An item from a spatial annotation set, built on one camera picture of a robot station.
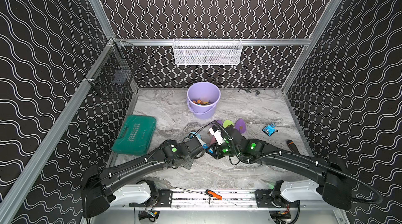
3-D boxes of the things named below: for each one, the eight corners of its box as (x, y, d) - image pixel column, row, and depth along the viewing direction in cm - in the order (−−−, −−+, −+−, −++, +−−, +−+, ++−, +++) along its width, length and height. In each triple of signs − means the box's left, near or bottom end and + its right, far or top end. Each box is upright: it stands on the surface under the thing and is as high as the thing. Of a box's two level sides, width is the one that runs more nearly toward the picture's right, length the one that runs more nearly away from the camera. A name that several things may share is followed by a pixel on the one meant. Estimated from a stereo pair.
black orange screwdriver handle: (293, 154, 91) (296, 152, 88) (286, 142, 96) (288, 139, 93) (296, 153, 91) (299, 151, 89) (289, 141, 96) (291, 139, 93)
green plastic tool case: (115, 151, 91) (110, 147, 87) (133, 118, 106) (130, 113, 102) (144, 157, 89) (141, 153, 85) (158, 122, 104) (156, 117, 100)
